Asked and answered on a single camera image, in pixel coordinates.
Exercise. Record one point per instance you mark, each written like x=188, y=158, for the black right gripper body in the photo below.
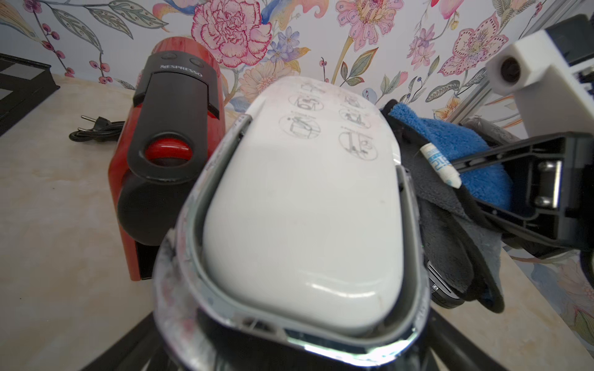
x=551, y=198

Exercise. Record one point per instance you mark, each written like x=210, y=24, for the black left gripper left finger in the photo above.
x=133, y=351

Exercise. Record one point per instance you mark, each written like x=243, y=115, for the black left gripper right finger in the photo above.
x=455, y=350

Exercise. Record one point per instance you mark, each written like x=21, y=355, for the blue microfibre cloth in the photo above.
x=459, y=242

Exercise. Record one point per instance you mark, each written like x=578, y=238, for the white coffee machine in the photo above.
x=299, y=245

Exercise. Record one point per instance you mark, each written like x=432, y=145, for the red Nespresso coffee machine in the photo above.
x=175, y=123

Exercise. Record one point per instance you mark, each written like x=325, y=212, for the black folding chessboard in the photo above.
x=25, y=84

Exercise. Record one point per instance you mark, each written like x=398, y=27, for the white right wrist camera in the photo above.
x=562, y=100

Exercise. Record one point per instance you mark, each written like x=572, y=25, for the aluminium corner post right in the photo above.
x=489, y=93

